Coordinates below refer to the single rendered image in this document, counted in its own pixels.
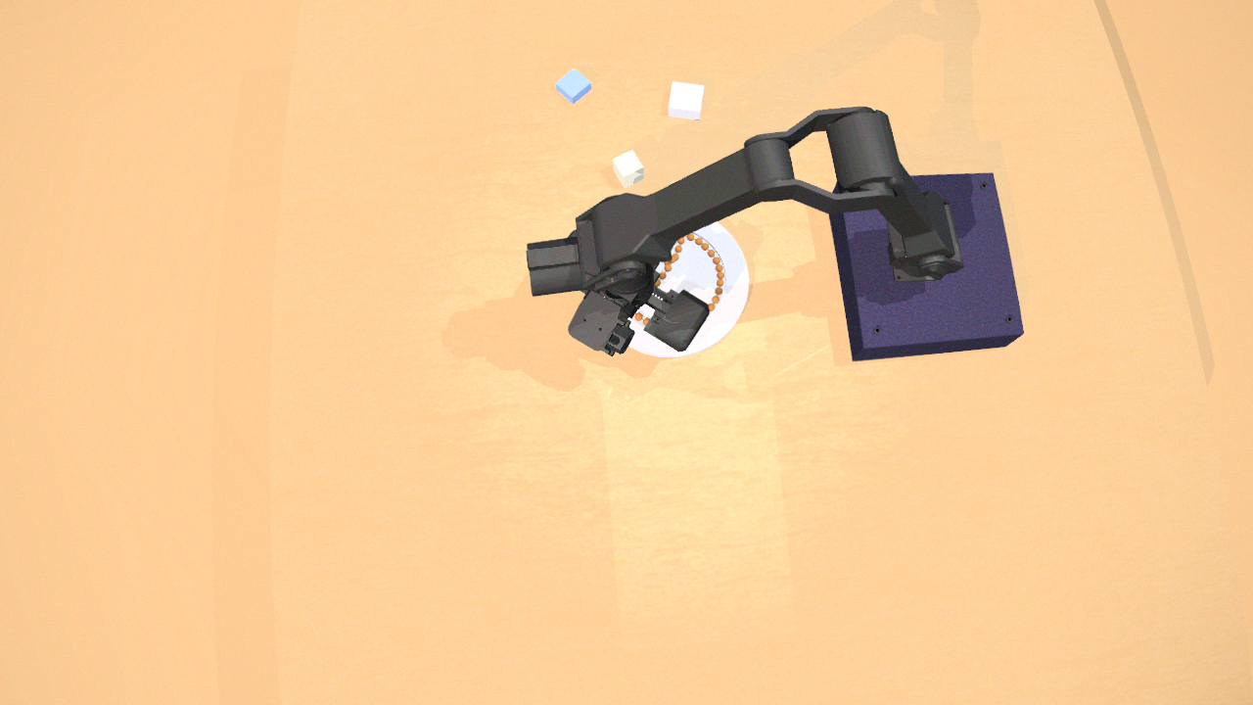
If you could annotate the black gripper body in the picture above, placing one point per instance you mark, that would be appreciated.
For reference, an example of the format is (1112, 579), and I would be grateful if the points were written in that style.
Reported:
(680, 315)

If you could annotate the white round board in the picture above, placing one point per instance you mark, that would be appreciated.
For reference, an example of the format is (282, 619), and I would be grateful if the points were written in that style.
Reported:
(696, 273)

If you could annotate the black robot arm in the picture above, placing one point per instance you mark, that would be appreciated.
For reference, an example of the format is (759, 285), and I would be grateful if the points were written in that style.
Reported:
(622, 237)

